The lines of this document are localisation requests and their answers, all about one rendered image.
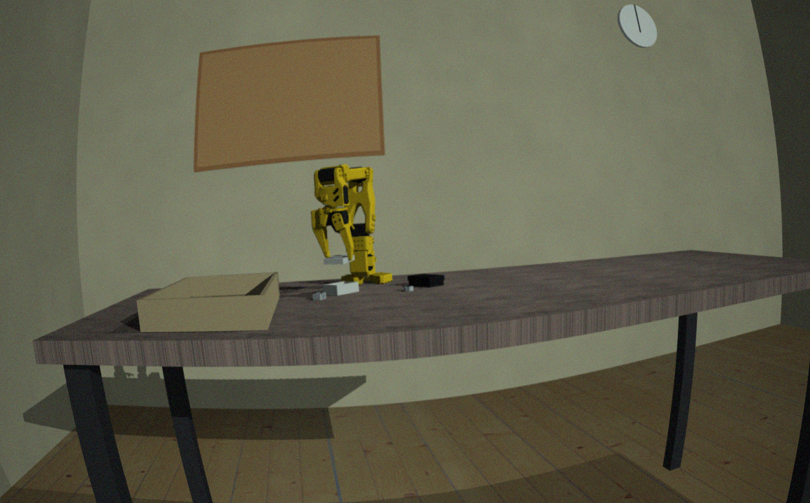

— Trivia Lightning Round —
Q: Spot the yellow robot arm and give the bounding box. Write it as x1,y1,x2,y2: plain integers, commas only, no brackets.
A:
314,164,392,285

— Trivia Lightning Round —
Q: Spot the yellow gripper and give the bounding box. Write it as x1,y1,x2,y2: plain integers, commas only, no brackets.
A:
311,206,354,261

